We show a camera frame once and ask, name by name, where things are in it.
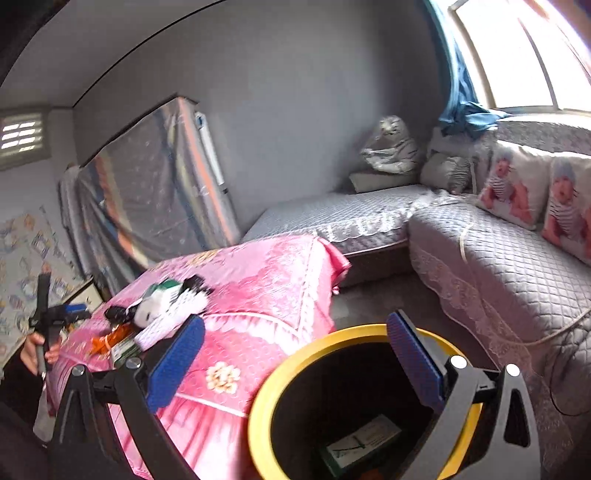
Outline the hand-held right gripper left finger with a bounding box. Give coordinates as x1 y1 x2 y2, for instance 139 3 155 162
48 315 206 480

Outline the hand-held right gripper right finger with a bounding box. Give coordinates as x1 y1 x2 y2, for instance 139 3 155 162
387 310 541 480

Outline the orange fluffy object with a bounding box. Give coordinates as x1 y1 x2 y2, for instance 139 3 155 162
90 323 136 356

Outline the yellow-rimmed black bin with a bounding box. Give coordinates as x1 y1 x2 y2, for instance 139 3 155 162
248 324 483 480

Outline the person's left forearm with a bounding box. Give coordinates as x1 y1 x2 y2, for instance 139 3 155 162
0 360 51 480

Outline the person's left hand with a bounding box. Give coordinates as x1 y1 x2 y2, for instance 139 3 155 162
21 331 62 376

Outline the small black object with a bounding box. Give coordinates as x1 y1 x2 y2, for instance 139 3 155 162
104 305 140 325

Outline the small green carton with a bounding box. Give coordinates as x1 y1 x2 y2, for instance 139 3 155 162
110 339 141 366

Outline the patterned quilt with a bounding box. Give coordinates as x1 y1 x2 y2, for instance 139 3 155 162
0 209 85 358

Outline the green and white box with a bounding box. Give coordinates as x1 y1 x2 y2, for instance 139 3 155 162
323 414 402 478

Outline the pink floral blanket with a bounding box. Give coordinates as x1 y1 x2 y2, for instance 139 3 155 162
46 233 352 480

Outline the grey quilted sofa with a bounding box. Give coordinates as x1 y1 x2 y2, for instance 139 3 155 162
242 113 591 467

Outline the plastic-wrapped mattress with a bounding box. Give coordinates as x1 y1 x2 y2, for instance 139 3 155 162
59 95 242 289

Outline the louvred vent window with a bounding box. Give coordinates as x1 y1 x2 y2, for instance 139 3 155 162
0 107 51 171

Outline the flat grey cushion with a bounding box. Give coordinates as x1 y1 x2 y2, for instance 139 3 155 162
348 169 422 193

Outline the grey striped cushion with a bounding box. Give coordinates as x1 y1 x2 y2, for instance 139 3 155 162
419 152 476 195

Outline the baby print pillow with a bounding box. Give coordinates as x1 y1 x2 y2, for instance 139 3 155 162
475 140 553 230
540 154 591 267

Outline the white long bar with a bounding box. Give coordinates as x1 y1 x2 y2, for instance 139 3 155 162
194 111 230 197

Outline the plush toy in plastic bag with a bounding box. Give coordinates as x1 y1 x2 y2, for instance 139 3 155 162
359 114 422 175

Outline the blue curtain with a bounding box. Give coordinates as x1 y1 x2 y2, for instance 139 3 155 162
421 0 512 138

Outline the cream cord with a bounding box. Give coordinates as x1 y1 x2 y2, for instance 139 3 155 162
458 220 591 348

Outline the black cable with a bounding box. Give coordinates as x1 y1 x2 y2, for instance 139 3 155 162
549 362 591 417

